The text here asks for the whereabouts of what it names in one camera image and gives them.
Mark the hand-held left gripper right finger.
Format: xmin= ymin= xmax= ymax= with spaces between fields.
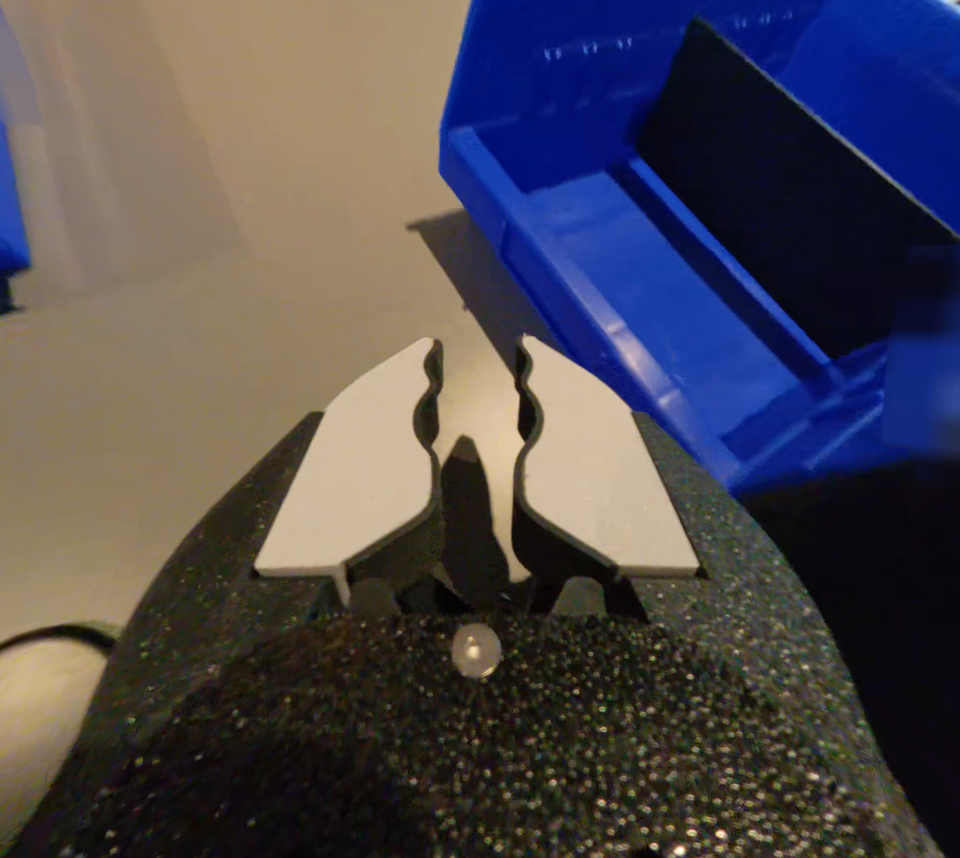
xmin=511 ymin=334 xmax=704 ymax=582

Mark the blue storage bin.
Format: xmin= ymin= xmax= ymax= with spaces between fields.
xmin=0 ymin=115 xmax=33 ymax=274

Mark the black cable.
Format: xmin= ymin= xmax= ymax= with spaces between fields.
xmin=0 ymin=620 xmax=121 ymax=653

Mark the blue bin with divider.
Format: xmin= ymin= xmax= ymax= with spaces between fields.
xmin=438 ymin=0 xmax=960 ymax=499

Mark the black bin divider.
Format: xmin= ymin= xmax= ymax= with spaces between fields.
xmin=636 ymin=18 xmax=960 ymax=360

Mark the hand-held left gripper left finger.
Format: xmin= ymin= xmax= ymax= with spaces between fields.
xmin=252 ymin=336 xmax=446 ymax=609

